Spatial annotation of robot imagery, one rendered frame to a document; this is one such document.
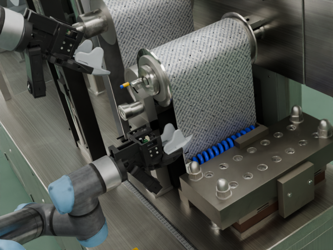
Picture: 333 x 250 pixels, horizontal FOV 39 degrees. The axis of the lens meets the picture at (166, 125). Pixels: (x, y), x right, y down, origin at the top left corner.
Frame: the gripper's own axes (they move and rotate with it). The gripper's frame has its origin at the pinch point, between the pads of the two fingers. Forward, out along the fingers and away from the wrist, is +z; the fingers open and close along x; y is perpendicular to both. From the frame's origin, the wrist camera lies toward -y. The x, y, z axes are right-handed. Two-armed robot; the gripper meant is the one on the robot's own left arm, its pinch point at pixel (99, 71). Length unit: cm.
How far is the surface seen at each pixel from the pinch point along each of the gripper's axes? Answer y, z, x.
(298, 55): 21.9, 39.9, -15.6
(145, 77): 2.5, 10.7, -2.2
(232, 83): 9.1, 30.9, -8.6
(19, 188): -115, 72, 161
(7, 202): -121, 64, 153
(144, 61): 5.8, 9.4, -1.1
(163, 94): 0.8, 13.6, -7.1
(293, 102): 9, 73, 5
